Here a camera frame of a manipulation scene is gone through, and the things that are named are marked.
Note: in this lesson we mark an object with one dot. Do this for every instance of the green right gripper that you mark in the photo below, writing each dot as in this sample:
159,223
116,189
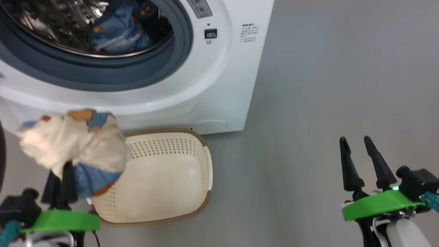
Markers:
377,204

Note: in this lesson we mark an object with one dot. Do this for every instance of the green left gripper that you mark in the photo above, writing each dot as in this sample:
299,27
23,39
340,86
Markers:
65,221

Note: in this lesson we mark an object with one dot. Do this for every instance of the cream garment with blue trim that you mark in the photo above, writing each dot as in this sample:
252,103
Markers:
75,144

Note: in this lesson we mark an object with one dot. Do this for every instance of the blue printed garment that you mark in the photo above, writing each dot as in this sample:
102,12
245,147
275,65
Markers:
120,31

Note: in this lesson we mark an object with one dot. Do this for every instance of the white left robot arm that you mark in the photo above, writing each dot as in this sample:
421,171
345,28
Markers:
48,240

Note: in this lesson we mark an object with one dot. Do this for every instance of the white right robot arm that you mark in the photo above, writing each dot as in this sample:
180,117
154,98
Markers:
404,235

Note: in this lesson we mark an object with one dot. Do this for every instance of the stainless steel washing machine drum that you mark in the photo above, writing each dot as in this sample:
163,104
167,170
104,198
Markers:
44,24

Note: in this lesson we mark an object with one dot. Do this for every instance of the white front-load washing machine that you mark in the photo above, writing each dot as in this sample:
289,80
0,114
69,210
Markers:
212,68

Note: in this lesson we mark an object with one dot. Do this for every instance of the black door latch slot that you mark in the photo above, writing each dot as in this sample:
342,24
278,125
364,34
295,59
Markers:
210,33

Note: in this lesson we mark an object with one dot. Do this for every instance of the cream perforated laundry basket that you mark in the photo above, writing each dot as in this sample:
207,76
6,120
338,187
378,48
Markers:
164,178

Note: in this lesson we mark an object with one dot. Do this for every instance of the round white filter cover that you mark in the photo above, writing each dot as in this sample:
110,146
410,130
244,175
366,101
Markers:
211,124

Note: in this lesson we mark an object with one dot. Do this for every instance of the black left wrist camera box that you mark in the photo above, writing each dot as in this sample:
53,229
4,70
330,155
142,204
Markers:
19,206

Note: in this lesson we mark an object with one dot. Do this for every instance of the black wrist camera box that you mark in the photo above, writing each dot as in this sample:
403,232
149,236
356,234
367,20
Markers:
420,181
19,206

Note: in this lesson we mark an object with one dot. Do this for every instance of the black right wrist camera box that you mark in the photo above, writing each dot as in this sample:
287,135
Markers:
420,181

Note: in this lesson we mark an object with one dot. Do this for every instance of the teal left camera connector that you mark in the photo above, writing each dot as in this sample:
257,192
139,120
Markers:
9,231

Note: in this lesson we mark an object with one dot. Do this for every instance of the teal camera connector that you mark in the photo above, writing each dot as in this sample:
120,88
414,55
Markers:
9,231
432,200

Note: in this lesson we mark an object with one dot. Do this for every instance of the teal right camera connector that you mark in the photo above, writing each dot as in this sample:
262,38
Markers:
432,200

